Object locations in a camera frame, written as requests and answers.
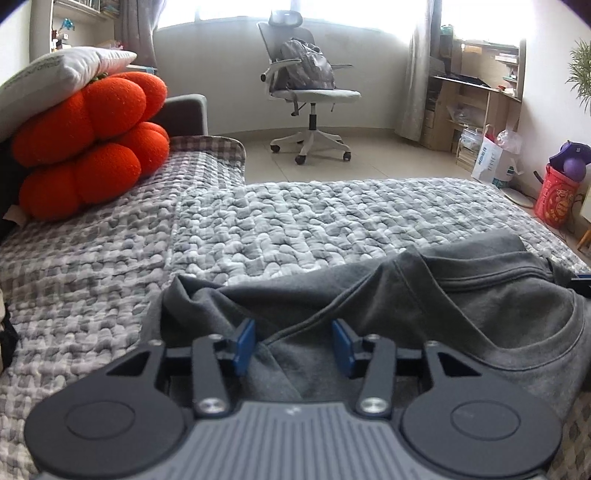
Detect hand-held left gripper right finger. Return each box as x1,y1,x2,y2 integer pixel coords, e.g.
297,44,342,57
331,318,483,418

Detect clear storage box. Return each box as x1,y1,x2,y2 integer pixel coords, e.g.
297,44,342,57
456,127,485,169

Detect white paper bag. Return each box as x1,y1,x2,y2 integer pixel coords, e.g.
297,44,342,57
471,134,520,185

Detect grey shirt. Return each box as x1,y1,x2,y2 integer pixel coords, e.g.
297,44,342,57
141,229,591,421

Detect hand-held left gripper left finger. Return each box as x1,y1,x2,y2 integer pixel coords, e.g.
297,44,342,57
106,318,257,418

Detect white pillow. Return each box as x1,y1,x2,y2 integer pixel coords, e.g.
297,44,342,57
0,46,138,141

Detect grey office chair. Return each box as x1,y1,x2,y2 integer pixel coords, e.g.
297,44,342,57
257,9,362,165

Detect grey curtain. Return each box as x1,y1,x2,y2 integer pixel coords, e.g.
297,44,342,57
115,0,167,70
394,0,443,137

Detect white bookshelf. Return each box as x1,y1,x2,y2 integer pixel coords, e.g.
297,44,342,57
44,0,123,56

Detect green potted plant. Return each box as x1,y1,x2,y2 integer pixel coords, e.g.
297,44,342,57
566,39,591,114

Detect purple toy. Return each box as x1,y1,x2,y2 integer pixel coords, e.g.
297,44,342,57
549,141,591,181

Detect red bucket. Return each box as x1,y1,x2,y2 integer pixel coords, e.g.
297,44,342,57
534,164,583,229

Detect grey backpack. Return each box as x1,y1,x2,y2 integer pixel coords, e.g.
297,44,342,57
276,38,335,90

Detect light grey quilted blanket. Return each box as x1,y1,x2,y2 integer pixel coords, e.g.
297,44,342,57
168,176,591,289

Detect grey checked quilted blanket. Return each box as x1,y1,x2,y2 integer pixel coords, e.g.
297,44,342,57
0,136,245,480

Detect dark cloth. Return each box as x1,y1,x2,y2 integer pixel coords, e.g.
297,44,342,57
0,323,20,372

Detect clear plastic bag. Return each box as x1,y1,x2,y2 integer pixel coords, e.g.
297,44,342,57
496,129,525,153

